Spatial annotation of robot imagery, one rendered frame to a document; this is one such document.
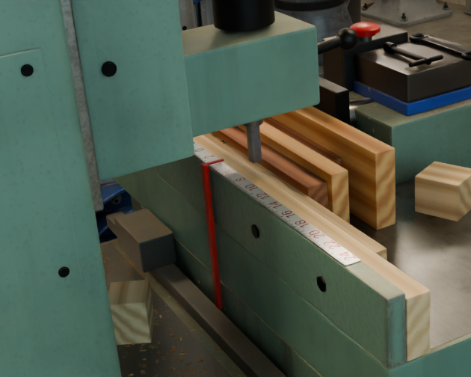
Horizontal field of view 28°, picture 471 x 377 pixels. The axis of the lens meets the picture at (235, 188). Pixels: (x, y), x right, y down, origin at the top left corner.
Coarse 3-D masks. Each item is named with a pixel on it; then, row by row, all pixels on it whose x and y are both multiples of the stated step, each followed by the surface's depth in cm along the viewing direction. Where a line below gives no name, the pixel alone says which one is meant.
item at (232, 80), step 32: (192, 32) 78; (224, 32) 77; (256, 32) 76; (288, 32) 76; (192, 64) 73; (224, 64) 74; (256, 64) 76; (288, 64) 77; (192, 96) 74; (224, 96) 75; (256, 96) 77; (288, 96) 78; (192, 128) 75; (224, 128) 76
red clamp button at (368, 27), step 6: (354, 24) 93; (360, 24) 93; (366, 24) 92; (372, 24) 92; (354, 30) 92; (360, 30) 92; (366, 30) 91; (372, 30) 91; (378, 30) 92; (360, 36) 92; (366, 36) 92
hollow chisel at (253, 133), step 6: (246, 126) 82; (258, 126) 81; (252, 132) 81; (258, 132) 82; (252, 138) 82; (258, 138) 82; (252, 144) 82; (258, 144) 82; (252, 150) 82; (258, 150) 82; (252, 156) 82; (258, 156) 82
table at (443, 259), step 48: (144, 192) 99; (192, 240) 90; (384, 240) 78; (432, 240) 77; (240, 288) 82; (288, 288) 73; (432, 288) 71; (288, 336) 75; (336, 336) 68; (432, 336) 65
